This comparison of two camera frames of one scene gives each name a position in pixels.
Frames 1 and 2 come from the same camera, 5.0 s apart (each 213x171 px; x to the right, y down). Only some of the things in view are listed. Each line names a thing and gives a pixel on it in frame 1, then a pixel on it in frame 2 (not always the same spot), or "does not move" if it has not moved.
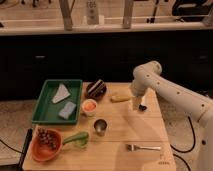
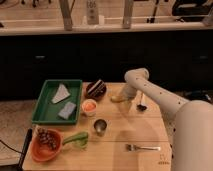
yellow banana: x=120 y=98 does not move
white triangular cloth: x=60 y=93 does not move
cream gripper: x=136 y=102 -> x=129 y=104
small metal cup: x=100 y=125 does not move
